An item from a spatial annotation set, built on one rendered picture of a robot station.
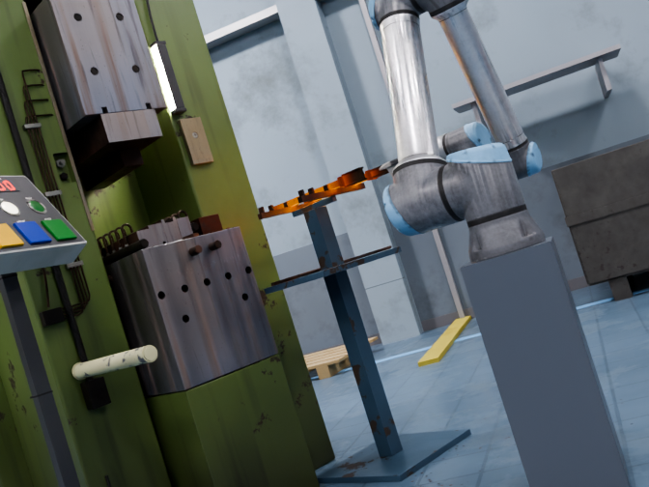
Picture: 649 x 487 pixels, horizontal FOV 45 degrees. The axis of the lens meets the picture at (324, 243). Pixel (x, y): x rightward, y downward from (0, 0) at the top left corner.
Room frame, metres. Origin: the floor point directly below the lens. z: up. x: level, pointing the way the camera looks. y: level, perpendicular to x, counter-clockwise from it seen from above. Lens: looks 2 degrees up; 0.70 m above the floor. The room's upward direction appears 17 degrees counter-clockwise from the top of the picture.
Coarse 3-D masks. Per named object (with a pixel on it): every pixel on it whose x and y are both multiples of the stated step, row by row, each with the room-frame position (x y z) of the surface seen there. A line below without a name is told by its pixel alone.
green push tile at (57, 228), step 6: (42, 222) 2.06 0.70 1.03; (48, 222) 2.07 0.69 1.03; (54, 222) 2.09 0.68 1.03; (60, 222) 2.11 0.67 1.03; (48, 228) 2.05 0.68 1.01; (54, 228) 2.07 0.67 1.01; (60, 228) 2.09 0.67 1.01; (66, 228) 2.11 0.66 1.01; (54, 234) 2.05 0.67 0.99; (60, 234) 2.07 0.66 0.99; (66, 234) 2.08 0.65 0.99; (72, 234) 2.11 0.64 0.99; (60, 240) 2.05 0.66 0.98; (66, 240) 2.08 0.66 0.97
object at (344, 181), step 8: (360, 168) 2.51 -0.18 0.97; (344, 176) 2.56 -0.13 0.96; (352, 176) 2.54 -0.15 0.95; (360, 176) 2.52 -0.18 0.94; (328, 184) 2.60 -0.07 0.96; (336, 184) 2.58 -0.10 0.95; (344, 184) 2.56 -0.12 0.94; (352, 184) 2.54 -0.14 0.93; (296, 200) 2.72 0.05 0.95; (280, 208) 2.79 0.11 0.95
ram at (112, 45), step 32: (64, 0) 2.42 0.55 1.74; (96, 0) 2.49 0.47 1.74; (128, 0) 2.58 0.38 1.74; (64, 32) 2.39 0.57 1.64; (96, 32) 2.47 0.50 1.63; (128, 32) 2.55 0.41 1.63; (64, 64) 2.41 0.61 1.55; (96, 64) 2.45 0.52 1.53; (128, 64) 2.52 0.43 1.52; (64, 96) 2.45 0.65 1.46; (96, 96) 2.42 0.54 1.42; (128, 96) 2.50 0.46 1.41; (160, 96) 2.58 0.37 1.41; (64, 128) 2.50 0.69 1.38
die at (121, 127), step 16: (128, 112) 2.49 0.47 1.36; (144, 112) 2.53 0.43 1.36; (96, 128) 2.46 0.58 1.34; (112, 128) 2.44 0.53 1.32; (128, 128) 2.48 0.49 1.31; (144, 128) 2.51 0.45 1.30; (80, 144) 2.55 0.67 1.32; (96, 144) 2.48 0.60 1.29; (112, 144) 2.45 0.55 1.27; (128, 144) 2.52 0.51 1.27; (144, 144) 2.59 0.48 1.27; (80, 160) 2.57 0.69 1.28; (96, 160) 2.61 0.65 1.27; (80, 176) 2.78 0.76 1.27
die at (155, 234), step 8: (152, 224) 2.53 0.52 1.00; (160, 224) 2.48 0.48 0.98; (168, 224) 2.50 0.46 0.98; (176, 224) 2.52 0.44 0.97; (184, 224) 2.54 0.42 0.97; (136, 232) 2.42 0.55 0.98; (144, 232) 2.44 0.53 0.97; (152, 232) 2.46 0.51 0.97; (160, 232) 2.48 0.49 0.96; (168, 232) 2.49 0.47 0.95; (176, 232) 2.51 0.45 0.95; (184, 232) 2.54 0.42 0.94; (192, 232) 2.55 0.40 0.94; (120, 240) 2.50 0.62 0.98; (128, 240) 2.46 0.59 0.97; (136, 240) 2.43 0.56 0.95; (152, 240) 2.45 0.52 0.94; (160, 240) 2.47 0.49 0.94; (168, 240) 2.49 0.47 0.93; (176, 240) 2.51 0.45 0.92; (104, 248) 2.59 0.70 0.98; (144, 248) 2.43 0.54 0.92; (104, 256) 2.60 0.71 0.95
